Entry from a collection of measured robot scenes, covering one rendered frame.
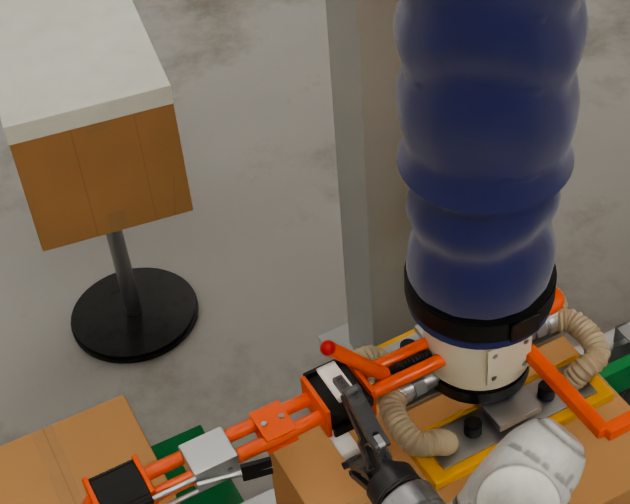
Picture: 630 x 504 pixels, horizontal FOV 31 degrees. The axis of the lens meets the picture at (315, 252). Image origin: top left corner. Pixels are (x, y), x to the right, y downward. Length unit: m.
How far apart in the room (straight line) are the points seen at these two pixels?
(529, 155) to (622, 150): 2.75
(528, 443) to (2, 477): 1.48
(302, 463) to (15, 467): 0.84
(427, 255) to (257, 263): 2.17
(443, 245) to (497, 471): 0.32
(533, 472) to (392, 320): 1.84
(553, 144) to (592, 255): 2.32
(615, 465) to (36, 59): 1.73
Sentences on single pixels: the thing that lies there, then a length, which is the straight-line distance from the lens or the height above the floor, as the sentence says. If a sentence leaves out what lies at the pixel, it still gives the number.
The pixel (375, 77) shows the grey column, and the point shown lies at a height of 1.06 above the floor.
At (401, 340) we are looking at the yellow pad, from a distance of 1.96.
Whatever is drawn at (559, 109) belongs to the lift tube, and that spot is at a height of 1.73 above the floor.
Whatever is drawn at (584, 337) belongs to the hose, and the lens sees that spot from 1.90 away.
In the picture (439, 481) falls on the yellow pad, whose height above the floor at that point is 1.14.
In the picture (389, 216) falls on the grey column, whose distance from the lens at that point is 2.97.
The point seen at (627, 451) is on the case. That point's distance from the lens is 2.08.
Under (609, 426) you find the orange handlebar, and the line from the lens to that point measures 1.72.
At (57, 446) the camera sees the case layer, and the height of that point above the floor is 0.54.
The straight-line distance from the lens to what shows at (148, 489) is 1.66.
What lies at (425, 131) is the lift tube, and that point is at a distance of 1.45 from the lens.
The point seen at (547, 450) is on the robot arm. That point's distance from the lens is 1.46.
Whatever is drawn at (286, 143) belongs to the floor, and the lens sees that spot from 4.23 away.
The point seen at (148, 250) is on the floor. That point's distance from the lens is 3.88.
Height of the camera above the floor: 2.60
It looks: 43 degrees down
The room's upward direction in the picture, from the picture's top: 5 degrees counter-clockwise
